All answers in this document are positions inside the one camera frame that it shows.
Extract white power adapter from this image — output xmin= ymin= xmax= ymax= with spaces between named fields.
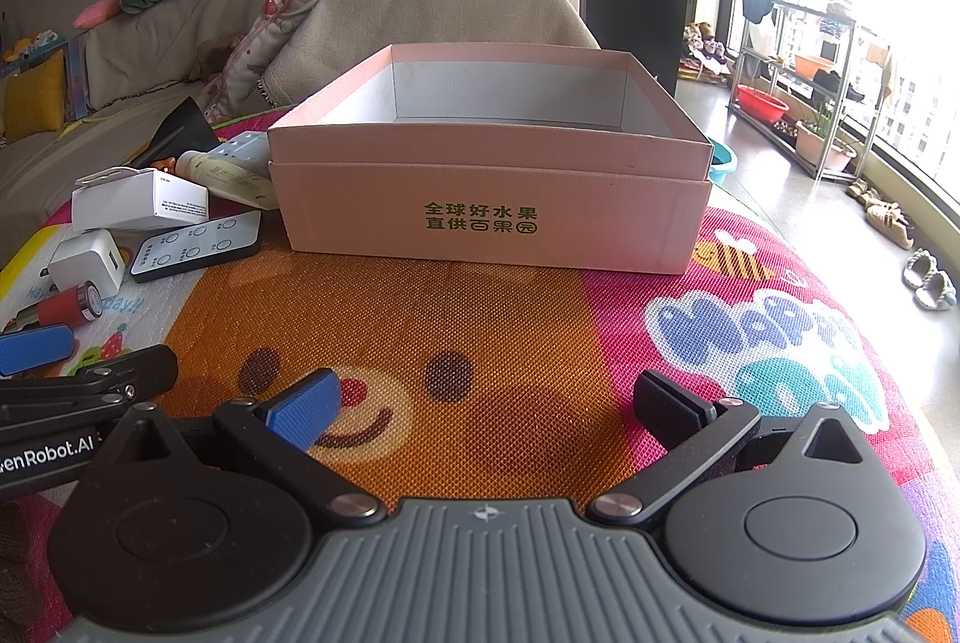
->
xmin=41 ymin=229 xmax=125 ymax=297

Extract black white remote control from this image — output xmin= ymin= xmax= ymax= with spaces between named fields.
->
xmin=130 ymin=211 xmax=262 ymax=283

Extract white small carton box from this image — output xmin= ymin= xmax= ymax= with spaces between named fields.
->
xmin=70 ymin=167 xmax=210 ymax=233

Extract cream lotion tube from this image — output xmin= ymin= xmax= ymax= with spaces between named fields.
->
xmin=176 ymin=151 xmax=278 ymax=211

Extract white power strip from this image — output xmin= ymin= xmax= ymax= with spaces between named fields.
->
xmin=210 ymin=131 xmax=270 ymax=178

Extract colourful cartoon play mat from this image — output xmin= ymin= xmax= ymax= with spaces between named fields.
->
xmin=2 ymin=195 xmax=958 ymax=641

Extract yellow cushion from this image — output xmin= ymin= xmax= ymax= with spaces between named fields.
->
xmin=3 ymin=50 xmax=67 ymax=143

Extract teal plastic basin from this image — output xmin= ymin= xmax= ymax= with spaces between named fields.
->
xmin=708 ymin=139 xmax=739 ymax=187

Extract pair of grey slippers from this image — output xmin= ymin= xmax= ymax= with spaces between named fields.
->
xmin=901 ymin=248 xmax=957 ymax=313

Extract beige shoes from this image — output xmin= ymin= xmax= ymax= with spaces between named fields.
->
xmin=846 ymin=178 xmax=914 ymax=250

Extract pink cardboard box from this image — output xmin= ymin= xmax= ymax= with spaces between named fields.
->
xmin=268 ymin=44 xmax=713 ymax=274

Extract beige covered sofa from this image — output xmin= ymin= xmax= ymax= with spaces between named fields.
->
xmin=2 ymin=0 xmax=596 ymax=258

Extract red plastic basin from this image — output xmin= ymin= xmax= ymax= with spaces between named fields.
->
xmin=736 ymin=84 xmax=789 ymax=125

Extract metal balcony shelf rack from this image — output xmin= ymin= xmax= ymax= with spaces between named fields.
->
xmin=729 ymin=0 xmax=892 ymax=184

